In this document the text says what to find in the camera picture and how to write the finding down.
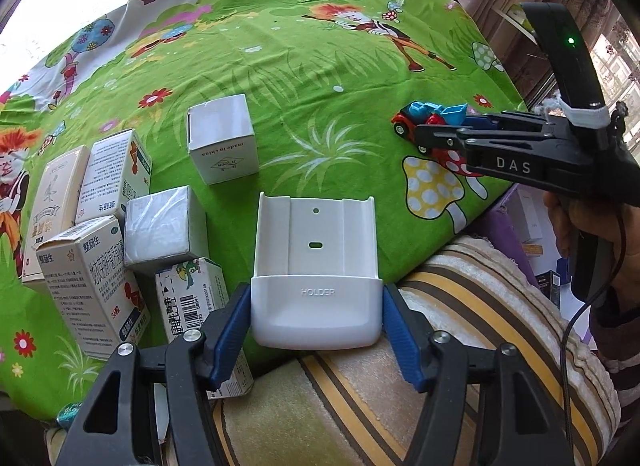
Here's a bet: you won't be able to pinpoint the white cube carton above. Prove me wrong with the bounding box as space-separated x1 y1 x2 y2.
187 94 260 185
123 186 210 275

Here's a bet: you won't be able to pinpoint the purple cardboard box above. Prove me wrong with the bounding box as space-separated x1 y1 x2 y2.
477 185 577 311

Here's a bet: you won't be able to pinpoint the white medicine box red dots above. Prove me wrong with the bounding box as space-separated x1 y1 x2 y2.
75 129 153 227
37 216 152 362

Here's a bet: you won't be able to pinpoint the striped plush cushion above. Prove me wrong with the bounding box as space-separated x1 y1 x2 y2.
160 235 623 466

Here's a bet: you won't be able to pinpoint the black box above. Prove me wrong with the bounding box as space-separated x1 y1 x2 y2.
536 270 562 305

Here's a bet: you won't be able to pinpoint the person's right forearm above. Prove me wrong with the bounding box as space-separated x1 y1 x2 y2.
590 288 640 408

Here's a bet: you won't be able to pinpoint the cartoon printed green bedsheet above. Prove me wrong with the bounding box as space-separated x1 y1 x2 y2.
0 0 531 422

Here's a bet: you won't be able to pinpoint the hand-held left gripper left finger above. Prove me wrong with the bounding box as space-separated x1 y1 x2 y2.
55 283 251 466

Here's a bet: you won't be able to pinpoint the long white barcode box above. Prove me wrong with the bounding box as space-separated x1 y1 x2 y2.
154 256 255 400

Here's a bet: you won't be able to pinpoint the white plastic holder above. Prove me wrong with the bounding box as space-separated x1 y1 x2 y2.
249 192 386 351

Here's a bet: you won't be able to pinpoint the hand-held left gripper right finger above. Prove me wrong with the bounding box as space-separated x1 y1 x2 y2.
382 283 586 466

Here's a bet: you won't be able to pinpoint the person's right hand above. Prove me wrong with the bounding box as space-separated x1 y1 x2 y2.
545 193 640 293

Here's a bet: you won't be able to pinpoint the red toy car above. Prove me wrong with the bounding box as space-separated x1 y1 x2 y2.
391 100 470 155

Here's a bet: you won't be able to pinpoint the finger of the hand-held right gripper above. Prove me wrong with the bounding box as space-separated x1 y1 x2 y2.
462 112 548 131
414 123 546 153

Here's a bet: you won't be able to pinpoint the cream medicine box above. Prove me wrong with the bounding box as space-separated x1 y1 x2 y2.
22 145 91 293

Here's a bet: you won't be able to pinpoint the black cable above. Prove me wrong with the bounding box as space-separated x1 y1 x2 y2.
561 198 628 466

